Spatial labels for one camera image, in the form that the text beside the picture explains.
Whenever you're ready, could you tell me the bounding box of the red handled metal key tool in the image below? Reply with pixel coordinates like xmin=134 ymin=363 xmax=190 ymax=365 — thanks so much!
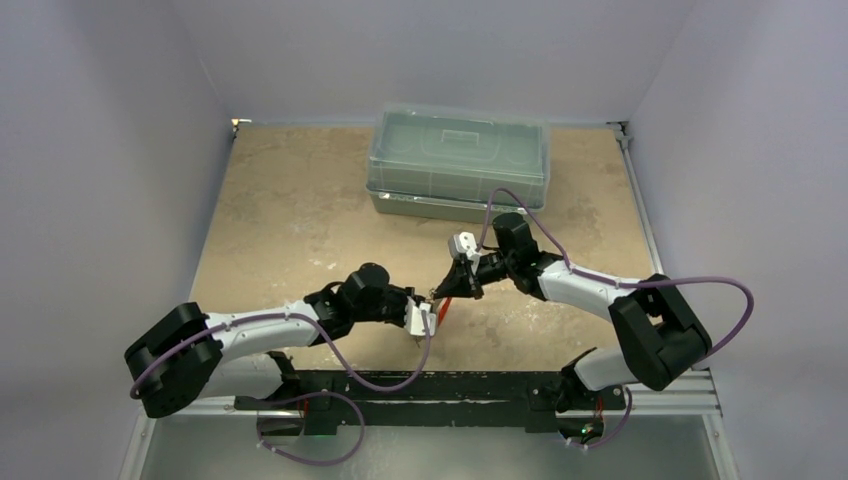
xmin=434 ymin=297 xmax=452 ymax=327

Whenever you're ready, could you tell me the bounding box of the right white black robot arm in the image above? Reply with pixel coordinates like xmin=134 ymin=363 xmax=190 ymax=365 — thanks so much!
xmin=432 ymin=213 xmax=713 ymax=407

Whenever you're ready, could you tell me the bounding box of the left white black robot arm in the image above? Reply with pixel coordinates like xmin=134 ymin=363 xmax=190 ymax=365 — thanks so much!
xmin=124 ymin=263 xmax=438 ymax=418

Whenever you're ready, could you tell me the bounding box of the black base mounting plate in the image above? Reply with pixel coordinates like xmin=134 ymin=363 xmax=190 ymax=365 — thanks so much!
xmin=234 ymin=370 xmax=627 ymax=436

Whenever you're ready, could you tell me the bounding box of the clear lidded grey storage box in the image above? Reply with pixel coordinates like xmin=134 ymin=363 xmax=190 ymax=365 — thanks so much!
xmin=365 ymin=104 xmax=551 ymax=223

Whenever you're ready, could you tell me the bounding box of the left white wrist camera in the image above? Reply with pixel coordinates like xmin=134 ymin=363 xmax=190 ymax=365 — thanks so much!
xmin=404 ymin=298 xmax=438 ymax=338

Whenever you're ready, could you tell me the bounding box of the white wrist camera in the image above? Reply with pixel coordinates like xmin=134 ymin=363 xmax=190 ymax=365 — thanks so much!
xmin=448 ymin=232 xmax=480 ymax=263
xmin=404 ymin=298 xmax=438 ymax=338

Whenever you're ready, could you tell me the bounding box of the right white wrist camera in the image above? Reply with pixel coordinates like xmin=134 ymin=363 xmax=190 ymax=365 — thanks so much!
xmin=448 ymin=232 xmax=480 ymax=263

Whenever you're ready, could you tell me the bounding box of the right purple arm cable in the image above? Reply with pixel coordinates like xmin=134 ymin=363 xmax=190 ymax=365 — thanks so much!
xmin=476 ymin=187 xmax=757 ymax=366

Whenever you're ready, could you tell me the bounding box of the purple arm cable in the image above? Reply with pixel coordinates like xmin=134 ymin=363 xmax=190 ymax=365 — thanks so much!
xmin=129 ymin=312 xmax=435 ymax=400
xmin=476 ymin=187 xmax=757 ymax=366

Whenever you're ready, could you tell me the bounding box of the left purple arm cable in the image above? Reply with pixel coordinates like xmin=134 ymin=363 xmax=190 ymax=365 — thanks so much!
xmin=129 ymin=312 xmax=435 ymax=400

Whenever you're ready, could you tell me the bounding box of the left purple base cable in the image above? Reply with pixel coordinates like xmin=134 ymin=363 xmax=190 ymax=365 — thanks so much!
xmin=255 ymin=390 xmax=368 ymax=466

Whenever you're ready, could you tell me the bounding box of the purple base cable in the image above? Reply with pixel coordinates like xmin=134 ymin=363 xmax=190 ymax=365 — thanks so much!
xmin=255 ymin=390 xmax=368 ymax=466
xmin=564 ymin=387 xmax=636 ymax=452

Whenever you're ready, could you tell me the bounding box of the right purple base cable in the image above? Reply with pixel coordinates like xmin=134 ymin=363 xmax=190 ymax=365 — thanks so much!
xmin=564 ymin=387 xmax=636 ymax=452

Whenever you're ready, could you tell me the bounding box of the aluminium frame rail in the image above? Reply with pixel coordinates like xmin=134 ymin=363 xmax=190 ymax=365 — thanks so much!
xmin=119 ymin=121 xmax=723 ymax=480

